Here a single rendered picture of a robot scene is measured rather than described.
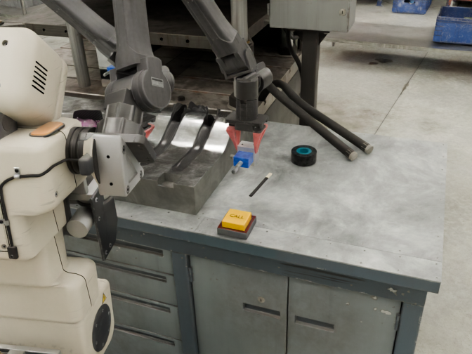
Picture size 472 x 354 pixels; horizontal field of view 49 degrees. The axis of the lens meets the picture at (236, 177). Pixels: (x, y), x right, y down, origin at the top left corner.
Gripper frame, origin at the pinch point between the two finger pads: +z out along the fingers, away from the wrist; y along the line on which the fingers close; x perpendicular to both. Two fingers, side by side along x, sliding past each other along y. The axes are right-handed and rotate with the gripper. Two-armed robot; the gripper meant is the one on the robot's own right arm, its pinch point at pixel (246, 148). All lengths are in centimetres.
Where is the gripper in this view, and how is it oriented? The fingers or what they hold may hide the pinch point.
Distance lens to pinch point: 140.2
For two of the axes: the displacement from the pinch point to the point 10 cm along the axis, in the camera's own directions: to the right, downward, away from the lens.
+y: -9.4, -1.6, 3.1
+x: -3.5, 4.5, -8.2
